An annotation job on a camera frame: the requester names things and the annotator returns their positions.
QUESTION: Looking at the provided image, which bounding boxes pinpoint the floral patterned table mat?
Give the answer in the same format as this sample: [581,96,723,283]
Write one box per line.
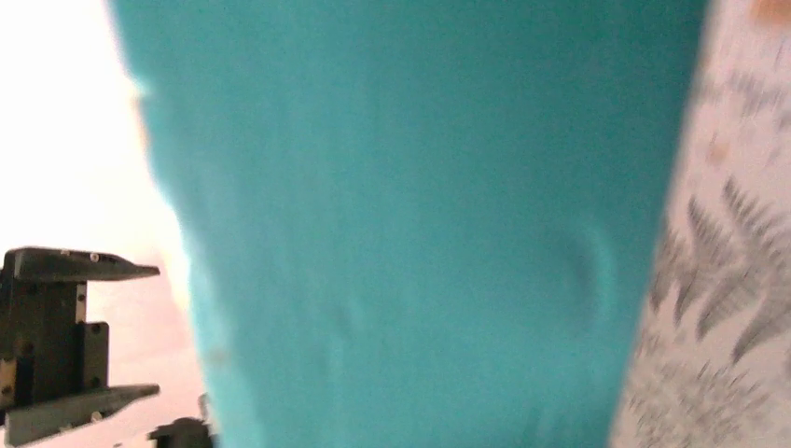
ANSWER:
[610,1,790,447]

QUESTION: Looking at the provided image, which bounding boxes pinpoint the teal wooden picture frame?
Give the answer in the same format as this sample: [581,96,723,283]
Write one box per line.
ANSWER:
[112,1,705,447]

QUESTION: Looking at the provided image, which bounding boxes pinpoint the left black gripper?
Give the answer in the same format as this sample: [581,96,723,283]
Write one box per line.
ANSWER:
[1,246,160,447]

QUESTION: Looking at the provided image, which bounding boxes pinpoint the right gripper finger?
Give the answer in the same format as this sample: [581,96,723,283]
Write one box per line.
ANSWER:
[147,417,215,448]

